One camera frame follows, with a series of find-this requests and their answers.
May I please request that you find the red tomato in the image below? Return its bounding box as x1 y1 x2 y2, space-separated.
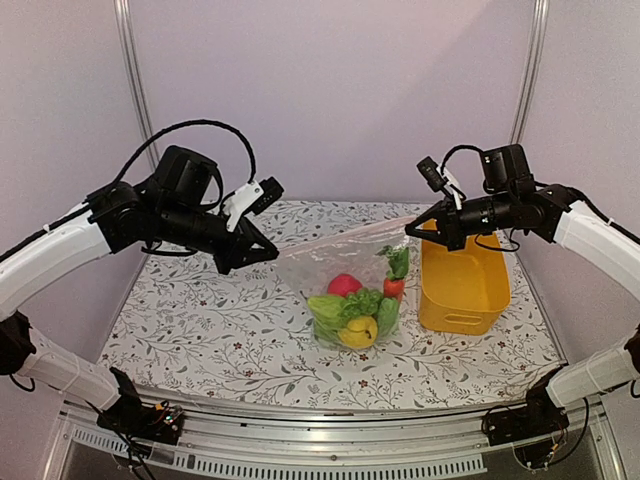
327 274 363 297

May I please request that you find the yellow plastic basket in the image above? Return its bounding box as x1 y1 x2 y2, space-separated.
418 233 511 336

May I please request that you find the aluminium front rail frame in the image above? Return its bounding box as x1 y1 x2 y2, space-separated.
42 387 627 479

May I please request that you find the green guava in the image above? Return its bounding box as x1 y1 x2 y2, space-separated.
307 294 345 343

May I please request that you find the right aluminium post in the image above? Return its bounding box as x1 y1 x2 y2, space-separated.
509 0 550 144

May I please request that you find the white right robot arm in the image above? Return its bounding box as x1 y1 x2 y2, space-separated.
405 184 639 436

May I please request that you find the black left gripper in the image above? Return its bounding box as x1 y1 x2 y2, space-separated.
156 198 278 274

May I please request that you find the yellow lemon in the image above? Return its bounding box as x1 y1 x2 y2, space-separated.
338 316 378 350

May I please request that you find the green grape bunch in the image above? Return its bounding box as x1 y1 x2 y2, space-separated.
341 288 383 320

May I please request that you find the left aluminium post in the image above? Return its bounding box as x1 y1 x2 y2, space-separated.
113 0 153 140

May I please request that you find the aluminium post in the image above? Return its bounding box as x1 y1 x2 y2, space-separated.
509 0 550 144
113 0 153 140

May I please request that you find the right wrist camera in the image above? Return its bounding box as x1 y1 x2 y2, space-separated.
417 156 466 210

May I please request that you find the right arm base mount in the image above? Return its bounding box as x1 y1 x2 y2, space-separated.
481 367 569 469

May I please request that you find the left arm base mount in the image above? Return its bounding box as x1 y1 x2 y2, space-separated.
97 367 185 446

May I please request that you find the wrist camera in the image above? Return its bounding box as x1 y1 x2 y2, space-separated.
220 177 284 232
417 156 466 210

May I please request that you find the floral tablecloth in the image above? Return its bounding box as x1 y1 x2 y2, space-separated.
97 199 561 412

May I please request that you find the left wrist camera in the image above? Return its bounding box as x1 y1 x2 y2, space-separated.
220 177 284 232

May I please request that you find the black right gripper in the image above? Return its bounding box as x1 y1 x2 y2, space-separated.
408 190 517 250

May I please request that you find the orange carrot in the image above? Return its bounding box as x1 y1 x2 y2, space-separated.
377 245 410 302

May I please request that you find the clear zip top bag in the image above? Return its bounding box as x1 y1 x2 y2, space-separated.
276 217 412 351

